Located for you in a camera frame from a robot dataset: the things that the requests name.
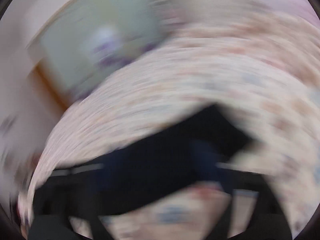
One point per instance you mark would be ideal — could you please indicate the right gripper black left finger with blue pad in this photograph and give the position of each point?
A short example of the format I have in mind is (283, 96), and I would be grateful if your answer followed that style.
(68, 192)

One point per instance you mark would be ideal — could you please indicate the black pants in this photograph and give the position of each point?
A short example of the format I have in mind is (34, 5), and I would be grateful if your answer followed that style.
(162, 163)

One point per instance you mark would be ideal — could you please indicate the sliding glass door wardrobe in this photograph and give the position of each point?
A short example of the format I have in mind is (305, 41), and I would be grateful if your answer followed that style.
(88, 40)

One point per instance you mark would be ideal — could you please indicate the floral bear print bedspread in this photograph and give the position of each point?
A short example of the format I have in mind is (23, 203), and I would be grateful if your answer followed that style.
(259, 63)

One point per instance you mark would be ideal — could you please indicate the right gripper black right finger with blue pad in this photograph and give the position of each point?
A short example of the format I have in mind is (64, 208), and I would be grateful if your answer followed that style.
(252, 212)

